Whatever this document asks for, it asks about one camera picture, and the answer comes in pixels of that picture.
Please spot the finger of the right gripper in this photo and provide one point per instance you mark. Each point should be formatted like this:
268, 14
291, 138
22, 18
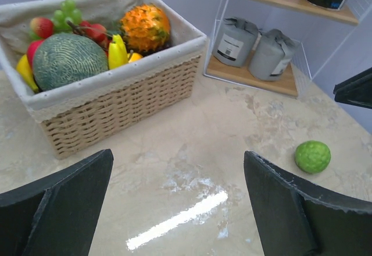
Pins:
356, 91

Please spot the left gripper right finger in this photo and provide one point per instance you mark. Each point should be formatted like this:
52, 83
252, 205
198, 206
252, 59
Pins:
297, 217

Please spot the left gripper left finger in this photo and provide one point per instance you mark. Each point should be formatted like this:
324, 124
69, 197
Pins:
57, 214

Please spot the green lime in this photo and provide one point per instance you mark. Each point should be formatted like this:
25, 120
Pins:
312, 156

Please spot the wicker basket with liner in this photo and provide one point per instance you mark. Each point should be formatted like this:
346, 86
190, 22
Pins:
83, 113

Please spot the yellow lemon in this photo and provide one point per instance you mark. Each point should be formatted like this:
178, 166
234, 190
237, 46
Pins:
24, 69

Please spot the green melon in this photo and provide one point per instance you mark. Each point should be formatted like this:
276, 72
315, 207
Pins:
66, 58

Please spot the red apple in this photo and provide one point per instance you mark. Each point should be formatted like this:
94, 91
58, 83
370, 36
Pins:
32, 48

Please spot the yellow bananas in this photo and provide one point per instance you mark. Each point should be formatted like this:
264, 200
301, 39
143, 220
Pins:
117, 53

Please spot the orange fruit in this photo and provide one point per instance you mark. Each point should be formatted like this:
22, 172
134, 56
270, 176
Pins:
133, 56

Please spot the strawberries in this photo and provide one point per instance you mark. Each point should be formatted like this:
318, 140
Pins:
93, 33

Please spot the green grapes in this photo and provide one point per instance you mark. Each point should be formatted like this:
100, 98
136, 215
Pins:
67, 11

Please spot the orange pumpkin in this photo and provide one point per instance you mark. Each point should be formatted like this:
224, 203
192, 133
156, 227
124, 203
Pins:
146, 28

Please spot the white wire wooden shelf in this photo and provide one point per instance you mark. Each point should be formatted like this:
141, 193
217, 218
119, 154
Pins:
319, 34

